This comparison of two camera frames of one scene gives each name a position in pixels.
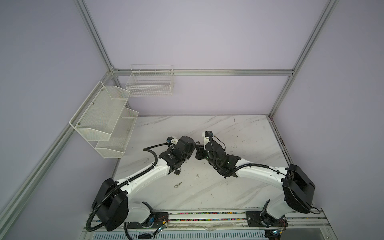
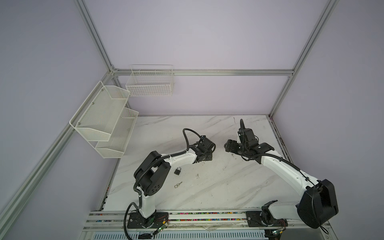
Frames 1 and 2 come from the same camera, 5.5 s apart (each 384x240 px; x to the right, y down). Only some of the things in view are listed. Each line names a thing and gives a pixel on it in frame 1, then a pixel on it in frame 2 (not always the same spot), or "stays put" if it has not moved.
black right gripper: [198, 150] → [230, 144]
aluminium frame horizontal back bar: [203, 72] stays put
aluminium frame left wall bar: [10, 205] stays put
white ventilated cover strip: [248, 235] stays put
